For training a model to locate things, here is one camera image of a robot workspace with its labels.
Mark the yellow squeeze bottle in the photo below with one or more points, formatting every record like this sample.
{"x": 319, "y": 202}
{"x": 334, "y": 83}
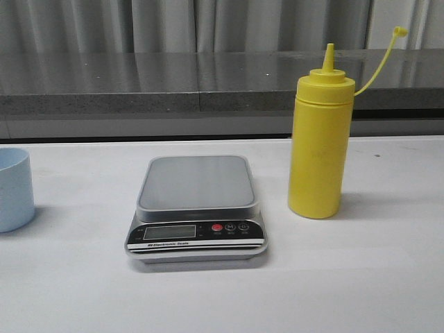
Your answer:
{"x": 321, "y": 129}

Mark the light blue plastic cup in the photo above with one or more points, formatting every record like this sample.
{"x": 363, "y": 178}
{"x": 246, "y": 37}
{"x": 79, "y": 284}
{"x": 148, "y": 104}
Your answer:
{"x": 17, "y": 200}

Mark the silver electronic kitchen scale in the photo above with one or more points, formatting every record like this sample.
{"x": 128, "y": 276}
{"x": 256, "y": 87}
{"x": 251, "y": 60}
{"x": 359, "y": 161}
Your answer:
{"x": 197, "y": 208}

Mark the grey stone counter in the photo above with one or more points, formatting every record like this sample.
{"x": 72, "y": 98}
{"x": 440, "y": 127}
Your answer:
{"x": 98, "y": 96}

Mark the grey curtain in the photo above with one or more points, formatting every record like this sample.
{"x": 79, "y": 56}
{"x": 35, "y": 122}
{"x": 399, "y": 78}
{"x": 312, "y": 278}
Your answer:
{"x": 215, "y": 26}

